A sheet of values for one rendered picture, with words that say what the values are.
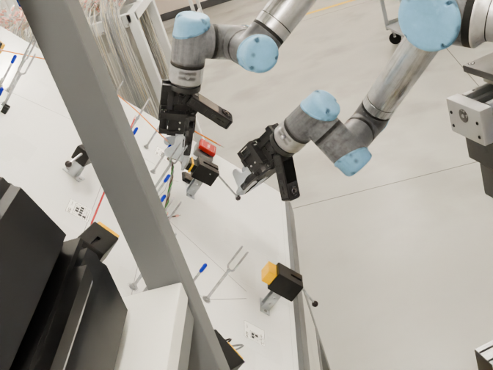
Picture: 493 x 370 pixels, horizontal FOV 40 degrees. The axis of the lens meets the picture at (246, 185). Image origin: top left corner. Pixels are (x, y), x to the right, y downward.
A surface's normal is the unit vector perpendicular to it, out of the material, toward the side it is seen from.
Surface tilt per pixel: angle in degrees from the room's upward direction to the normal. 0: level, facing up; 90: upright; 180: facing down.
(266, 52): 90
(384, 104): 104
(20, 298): 72
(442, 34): 88
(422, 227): 0
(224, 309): 50
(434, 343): 0
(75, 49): 90
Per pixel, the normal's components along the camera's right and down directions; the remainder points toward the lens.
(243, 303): 0.55, -0.74
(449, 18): -0.64, 0.48
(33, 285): 0.82, -0.52
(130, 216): -0.01, 0.45
